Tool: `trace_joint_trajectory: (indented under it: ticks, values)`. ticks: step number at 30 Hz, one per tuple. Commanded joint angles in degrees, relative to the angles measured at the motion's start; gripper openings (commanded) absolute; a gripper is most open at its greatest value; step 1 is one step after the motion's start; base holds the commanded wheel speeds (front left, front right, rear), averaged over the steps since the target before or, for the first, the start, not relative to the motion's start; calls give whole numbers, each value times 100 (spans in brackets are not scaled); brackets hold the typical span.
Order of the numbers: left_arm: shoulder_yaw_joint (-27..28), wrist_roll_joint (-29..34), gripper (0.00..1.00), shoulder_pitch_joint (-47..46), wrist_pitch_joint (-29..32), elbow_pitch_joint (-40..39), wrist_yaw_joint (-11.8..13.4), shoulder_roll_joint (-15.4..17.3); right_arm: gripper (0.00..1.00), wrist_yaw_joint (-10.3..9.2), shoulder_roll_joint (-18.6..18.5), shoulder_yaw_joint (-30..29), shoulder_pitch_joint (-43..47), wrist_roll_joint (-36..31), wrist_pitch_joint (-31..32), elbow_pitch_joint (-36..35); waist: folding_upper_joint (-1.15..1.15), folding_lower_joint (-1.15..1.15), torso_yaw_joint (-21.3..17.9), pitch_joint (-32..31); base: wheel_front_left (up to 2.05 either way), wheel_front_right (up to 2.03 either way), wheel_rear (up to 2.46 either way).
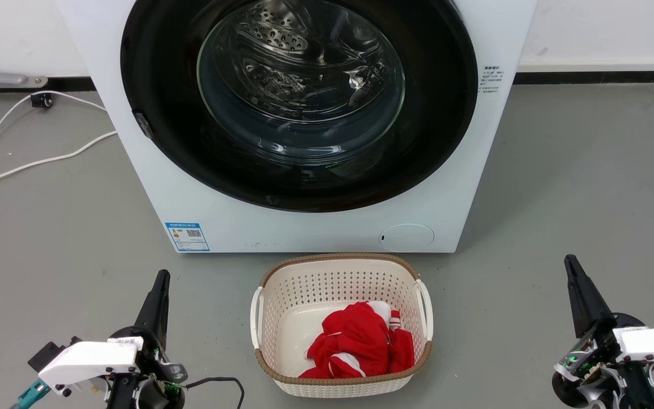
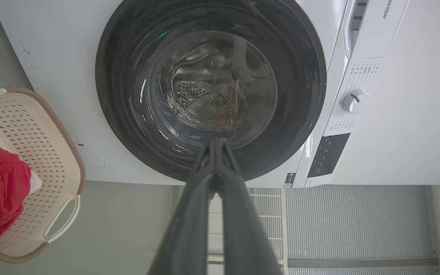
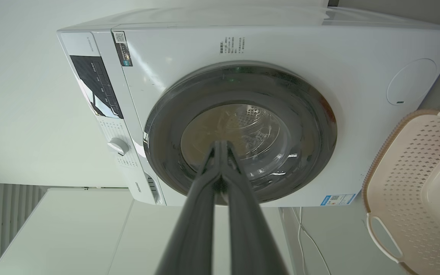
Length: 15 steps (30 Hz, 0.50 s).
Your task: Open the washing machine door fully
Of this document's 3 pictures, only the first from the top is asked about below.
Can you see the small black-text sticker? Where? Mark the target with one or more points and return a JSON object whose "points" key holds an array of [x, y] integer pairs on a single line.
{"points": [[490, 79]]}

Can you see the red and white garment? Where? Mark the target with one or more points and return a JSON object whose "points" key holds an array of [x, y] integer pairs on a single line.
{"points": [[361, 341]]}

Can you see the cream perforated laundry basket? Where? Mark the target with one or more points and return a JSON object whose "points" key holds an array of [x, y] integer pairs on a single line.
{"points": [[304, 295]]}

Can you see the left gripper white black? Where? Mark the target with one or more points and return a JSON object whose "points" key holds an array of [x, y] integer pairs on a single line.
{"points": [[88, 360]]}

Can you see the blue energy label sticker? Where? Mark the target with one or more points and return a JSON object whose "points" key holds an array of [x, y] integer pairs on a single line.
{"points": [[187, 236]]}

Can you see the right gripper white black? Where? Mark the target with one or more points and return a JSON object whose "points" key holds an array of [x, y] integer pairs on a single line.
{"points": [[639, 352]]}

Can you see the round white filter cover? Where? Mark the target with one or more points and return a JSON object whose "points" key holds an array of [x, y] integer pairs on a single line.
{"points": [[406, 237]]}

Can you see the round black glass washer door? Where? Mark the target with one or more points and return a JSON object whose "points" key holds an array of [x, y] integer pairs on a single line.
{"points": [[168, 57]]}

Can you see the white front-load washing machine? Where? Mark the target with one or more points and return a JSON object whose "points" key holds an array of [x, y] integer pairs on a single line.
{"points": [[474, 170]]}

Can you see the teal connector plug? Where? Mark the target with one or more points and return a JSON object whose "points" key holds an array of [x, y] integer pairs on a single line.
{"points": [[30, 394]]}

